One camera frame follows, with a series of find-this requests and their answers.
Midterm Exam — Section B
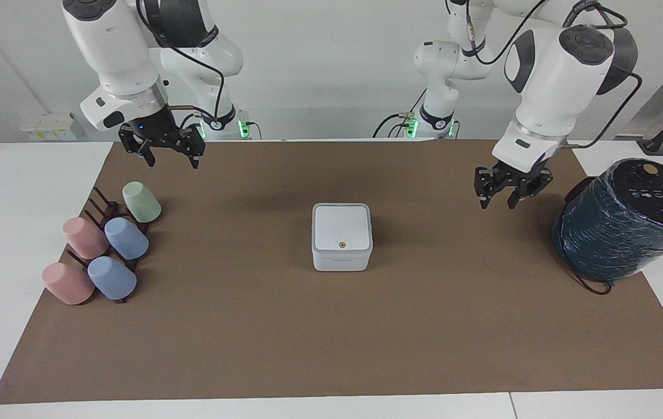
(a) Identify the green cup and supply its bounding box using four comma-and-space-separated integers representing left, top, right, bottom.
122, 181, 162, 224

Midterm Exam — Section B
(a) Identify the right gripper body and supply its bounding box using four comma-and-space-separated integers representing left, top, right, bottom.
124, 105, 180, 147

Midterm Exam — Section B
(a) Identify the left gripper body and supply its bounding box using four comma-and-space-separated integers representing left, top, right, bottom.
496, 156, 548, 184

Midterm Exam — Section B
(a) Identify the teal wrapped round appliance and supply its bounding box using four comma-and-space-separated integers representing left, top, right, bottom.
551, 158, 663, 282

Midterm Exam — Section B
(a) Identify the white square trash can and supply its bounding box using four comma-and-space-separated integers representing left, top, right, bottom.
311, 203, 374, 272

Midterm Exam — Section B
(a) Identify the white wall socket box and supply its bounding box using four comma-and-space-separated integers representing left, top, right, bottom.
19, 113, 85, 142

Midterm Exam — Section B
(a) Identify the dark wooden cup rack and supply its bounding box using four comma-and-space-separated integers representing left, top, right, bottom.
66, 186, 152, 304

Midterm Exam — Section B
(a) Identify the pink cup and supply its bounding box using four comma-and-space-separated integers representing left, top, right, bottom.
41, 262, 95, 306
63, 217, 110, 260

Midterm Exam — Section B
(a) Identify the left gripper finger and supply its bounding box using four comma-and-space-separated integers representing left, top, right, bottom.
506, 169, 555, 211
473, 166, 508, 210

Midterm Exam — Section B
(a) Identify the blue cup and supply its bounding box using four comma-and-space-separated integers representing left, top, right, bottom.
104, 217, 150, 261
87, 256, 138, 301

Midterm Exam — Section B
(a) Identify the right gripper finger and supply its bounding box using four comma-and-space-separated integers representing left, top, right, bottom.
164, 128, 206, 170
118, 129, 156, 168

